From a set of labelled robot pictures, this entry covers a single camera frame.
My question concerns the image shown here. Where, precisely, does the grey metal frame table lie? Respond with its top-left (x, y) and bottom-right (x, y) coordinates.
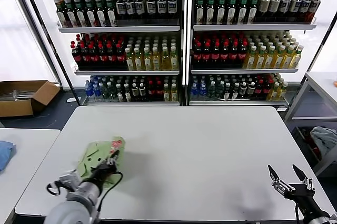
top-left (284, 71), bottom-right (337, 129)

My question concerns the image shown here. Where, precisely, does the small dark bottle white label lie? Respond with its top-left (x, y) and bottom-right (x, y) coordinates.
top-left (239, 81), bottom-right (248, 99)
top-left (138, 82), bottom-right (146, 101)
top-left (131, 82), bottom-right (139, 101)
top-left (247, 81), bottom-right (256, 99)

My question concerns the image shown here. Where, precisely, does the red cloth item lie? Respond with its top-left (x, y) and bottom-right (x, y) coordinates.
top-left (302, 128), bottom-right (322, 160)

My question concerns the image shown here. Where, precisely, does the blue label dark drink bottle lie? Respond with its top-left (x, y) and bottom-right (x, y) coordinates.
top-left (300, 0), bottom-right (312, 23)
top-left (156, 0), bottom-right (167, 24)
top-left (166, 0), bottom-right (177, 24)
top-left (289, 0), bottom-right (302, 23)
top-left (279, 0), bottom-right (292, 23)
top-left (146, 0), bottom-right (157, 24)
top-left (125, 0), bottom-right (136, 24)
top-left (135, 0), bottom-right (146, 24)
top-left (115, 0), bottom-right (126, 24)

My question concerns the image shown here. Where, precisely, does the open cardboard box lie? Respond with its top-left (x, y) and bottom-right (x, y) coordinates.
top-left (0, 80), bottom-right (62, 118)

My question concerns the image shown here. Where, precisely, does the blue folded cloth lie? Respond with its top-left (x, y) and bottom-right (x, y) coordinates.
top-left (0, 140), bottom-right (16, 172)

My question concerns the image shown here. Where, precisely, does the small red label cola bottle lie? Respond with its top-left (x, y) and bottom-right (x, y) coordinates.
top-left (155, 80), bottom-right (163, 101)
top-left (263, 79), bottom-right (272, 99)
top-left (147, 80), bottom-right (156, 101)
top-left (255, 79), bottom-right (264, 99)

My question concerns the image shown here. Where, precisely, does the grey storage crate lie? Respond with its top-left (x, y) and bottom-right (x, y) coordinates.
top-left (291, 125), bottom-right (337, 177)

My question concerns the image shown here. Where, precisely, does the black slanted pole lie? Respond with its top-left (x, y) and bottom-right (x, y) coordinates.
top-left (17, 0), bottom-right (82, 104)
top-left (302, 12), bottom-right (337, 95)

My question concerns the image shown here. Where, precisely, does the pale grey-blue crumpled cloth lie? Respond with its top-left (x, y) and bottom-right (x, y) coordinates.
top-left (310, 125), bottom-right (337, 156)

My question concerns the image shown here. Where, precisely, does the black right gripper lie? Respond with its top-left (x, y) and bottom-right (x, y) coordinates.
top-left (267, 164), bottom-right (329, 220)

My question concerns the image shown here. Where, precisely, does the clear plastic packaging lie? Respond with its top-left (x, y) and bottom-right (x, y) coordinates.
top-left (7, 89), bottom-right (35, 101)

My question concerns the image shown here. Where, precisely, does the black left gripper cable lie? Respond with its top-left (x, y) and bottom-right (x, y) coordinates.
top-left (95, 171), bottom-right (124, 216)

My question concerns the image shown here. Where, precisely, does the black left camera cable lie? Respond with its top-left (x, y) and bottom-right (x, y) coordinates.
top-left (46, 180), bottom-right (63, 196)

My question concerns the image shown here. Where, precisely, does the white metal shelf unit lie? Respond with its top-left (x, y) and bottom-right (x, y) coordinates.
top-left (38, 0), bottom-right (188, 106)
top-left (187, 0), bottom-right (337, 111)

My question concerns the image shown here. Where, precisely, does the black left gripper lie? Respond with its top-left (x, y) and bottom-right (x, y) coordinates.
top-left (91, 151), bottom-right (121, 183)

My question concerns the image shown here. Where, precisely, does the red cap cola bottle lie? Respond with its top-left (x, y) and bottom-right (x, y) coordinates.
top-left (211, 40), bottom-right (221, 66)
top-left (115, 43), bottom-right (125, 66)
top-left (98, 43), bottom-right (108, 66)
top-left (229, 40), bottom-right (240, 66)
top-left (202, 41), bottom-right (212, 66)
top-left (220, 41), bottom-right (231, 66)
top-left (89, 43), bottom-right (100, 66)
top-left (238, 40), bottom-right (249, 66)
top-left (80, 43), bottom-right (91, 66)
top-left (193, 41), bottom-right (203, 66)
top-left (106, 43), bottom-right (117, 66)
top-left (71, 43), bottom-right (82, 66)

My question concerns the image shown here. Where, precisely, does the green t-shirt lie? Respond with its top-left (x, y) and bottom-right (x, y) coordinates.
top-left (76, 136), bottom-right (126, 188)

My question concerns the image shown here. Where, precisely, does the green cap dark tea bottle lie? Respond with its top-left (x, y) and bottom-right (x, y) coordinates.
top-left (105, 0), bottom-right (117, 26)
top-left (248, 0), bottom-right (260, 24)
top-left (74, 0), bottom-right (86, 27)
top-left (65, 0), bottom-right (76, 27)
top-left (227, 0), bottom-right (238, 24)
top-left (95, 0), bottom-right (106, 27)
top-left (85, 0), bottom-right (96, 27)
top-left (56, 0), bottom-right (67, 27)
top-left (238, 0), bottom-right (249, 24)
top-left (205, 0), bottom-right (216, 24)
top-left (195, 0), bottom-right (206, 24)
top-left (216, 0), bottom-right (227, 24)

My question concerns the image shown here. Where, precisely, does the beige label dark drink bottle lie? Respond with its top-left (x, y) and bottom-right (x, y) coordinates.
top-left (269, 0), bottom-right (282, 23)
top-left (259, 0), bottom-right (272, 23)

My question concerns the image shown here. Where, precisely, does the yellow juice bottle white cap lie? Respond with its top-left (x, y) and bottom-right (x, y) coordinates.
top-left (143, 46), bottom-right (153, 71)
top-left (169, 46), bottom-right (179, 71)
top-left (253, 45), bottom-right (267, 69)
top-left (272, 45), bottom-right (286, 69)
top-left (151, 46), bottom-right (161, 71)
top-left (244, 45), bottom-right (258, 69)
top-left (133, 46), bottom-right (144, 71)
top-left (290, 45), bottom-right (304, 69)
top-left (281, 45), bottom-right (295, 69)
top-left (262, 45), bottom-right (276, 69)
top-left (160, 46), bottom-right (170, 71)
top-left (124, 47), bottom-right (135, 71)

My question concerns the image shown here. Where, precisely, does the white cap red drink bottle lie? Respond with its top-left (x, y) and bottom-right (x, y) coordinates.
top-left (309, 0), bottom-right (322, 23)

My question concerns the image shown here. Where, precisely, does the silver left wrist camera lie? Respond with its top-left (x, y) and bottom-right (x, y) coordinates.
top-left (59, 170), bottom-right (81, 191)

